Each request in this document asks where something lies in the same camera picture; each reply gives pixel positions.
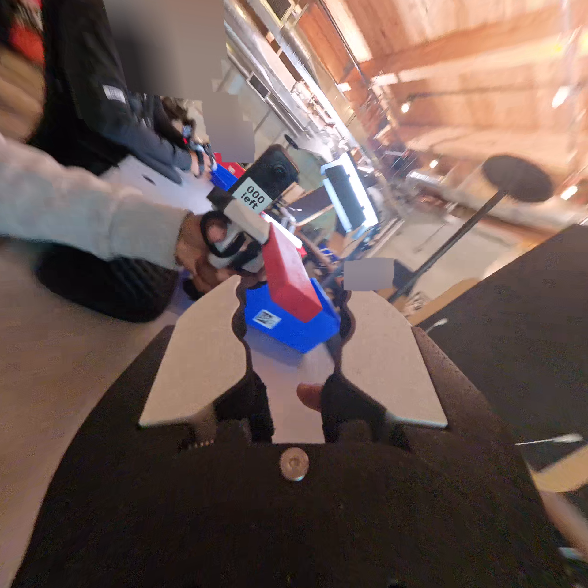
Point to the black white marker tag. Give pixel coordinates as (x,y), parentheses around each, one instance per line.
(415,302)

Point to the person's left forearm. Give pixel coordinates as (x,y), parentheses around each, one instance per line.
(82,206)

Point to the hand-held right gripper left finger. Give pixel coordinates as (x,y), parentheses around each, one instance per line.
(197,363)

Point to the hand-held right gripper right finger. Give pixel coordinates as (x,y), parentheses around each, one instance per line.
(390,367)

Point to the medium blue storage bin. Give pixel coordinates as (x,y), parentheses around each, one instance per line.
(225,177)

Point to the red rectangular block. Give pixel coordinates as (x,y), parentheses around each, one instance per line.
(291,275)

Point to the person's right hand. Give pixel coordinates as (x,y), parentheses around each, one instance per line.
(310,396)

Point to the blue plastic bin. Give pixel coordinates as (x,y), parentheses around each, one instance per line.
(294,328)

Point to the slanted black panel board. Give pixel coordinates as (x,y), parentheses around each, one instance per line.
(312,206)

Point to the LED light panel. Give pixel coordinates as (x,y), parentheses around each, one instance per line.
(349,193)

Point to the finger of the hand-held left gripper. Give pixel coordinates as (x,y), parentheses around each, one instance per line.
(248,221)

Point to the black perforated armrest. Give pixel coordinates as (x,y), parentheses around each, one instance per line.
(105,285)

